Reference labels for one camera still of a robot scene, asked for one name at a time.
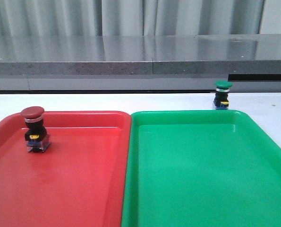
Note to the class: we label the green mushroom push button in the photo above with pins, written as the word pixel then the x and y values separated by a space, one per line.
pixel 221 95

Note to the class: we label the red mushroom push button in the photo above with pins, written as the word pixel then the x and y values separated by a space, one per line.
pixel 37 137

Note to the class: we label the green plastic tray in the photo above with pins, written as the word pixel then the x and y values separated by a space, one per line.
pixel 208 168

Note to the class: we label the red plastic tray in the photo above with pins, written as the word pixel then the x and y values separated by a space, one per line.
pixel 77 182

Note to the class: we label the grey stone counter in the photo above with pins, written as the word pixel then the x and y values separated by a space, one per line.
pixel 124 64

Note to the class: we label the white pleated curtain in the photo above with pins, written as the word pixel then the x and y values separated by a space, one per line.
pixel 139 17

